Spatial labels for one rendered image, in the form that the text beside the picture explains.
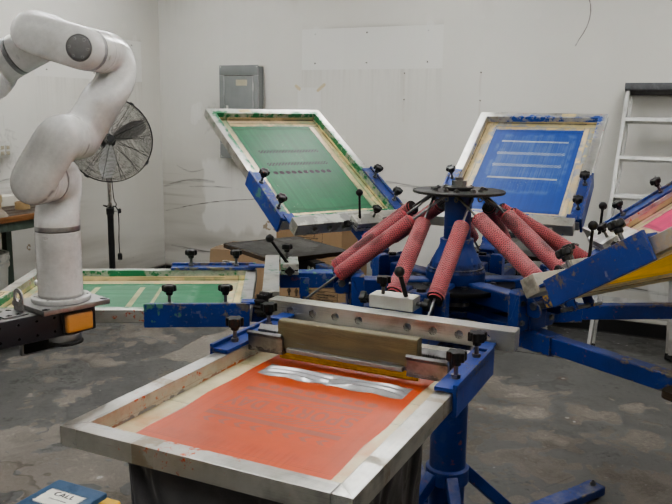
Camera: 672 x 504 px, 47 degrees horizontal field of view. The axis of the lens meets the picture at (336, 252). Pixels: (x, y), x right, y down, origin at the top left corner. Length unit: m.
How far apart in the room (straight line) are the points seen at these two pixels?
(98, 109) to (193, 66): 5.40
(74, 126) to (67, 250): 0.28
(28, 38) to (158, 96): 5.61
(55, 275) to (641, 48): 4.64
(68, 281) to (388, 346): 0.71
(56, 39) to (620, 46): 4.59
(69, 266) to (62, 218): 0.10
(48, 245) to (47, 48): 0.41
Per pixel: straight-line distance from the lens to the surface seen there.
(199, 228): 7.11
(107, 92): 1.67
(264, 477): 1.26
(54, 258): 1.74
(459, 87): 5.95
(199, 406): 1.63
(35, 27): 1.66
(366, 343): 1.76
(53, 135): 1.63
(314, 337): 1.82
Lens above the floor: 1.56
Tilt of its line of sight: 10 degrees down
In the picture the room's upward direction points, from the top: 1 degrees clockwise
